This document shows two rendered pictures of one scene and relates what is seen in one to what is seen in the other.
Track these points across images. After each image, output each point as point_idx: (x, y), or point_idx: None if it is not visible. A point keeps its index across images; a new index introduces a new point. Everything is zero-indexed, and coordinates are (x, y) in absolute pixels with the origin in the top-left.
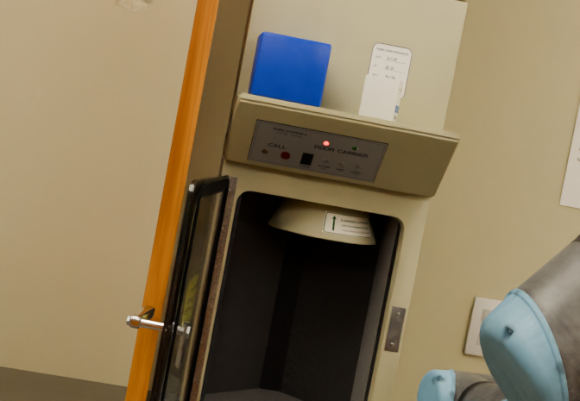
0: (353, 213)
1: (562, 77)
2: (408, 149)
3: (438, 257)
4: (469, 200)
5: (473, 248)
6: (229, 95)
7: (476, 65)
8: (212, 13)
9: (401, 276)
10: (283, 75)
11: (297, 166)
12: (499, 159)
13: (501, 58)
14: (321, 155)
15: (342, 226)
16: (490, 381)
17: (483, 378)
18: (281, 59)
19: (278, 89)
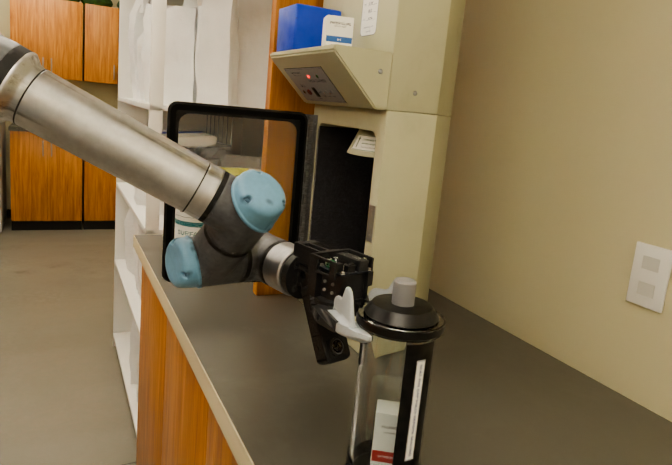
0: (374, 134)
1: None
2: (329, 68)
3: (604, 199)
4: (635, 139)
5: (638, 190)
6: (470, 78)
7: None
8: (275, 8)
9: (374, 179)
10: (283, 34)
11: (319, 99)
12: (666, 91)
13: None
14: (316, 87)
15: (361, 143)
16: (264, 240)
17: (263, 237)
18: (283, 24)
19: (282, 44)
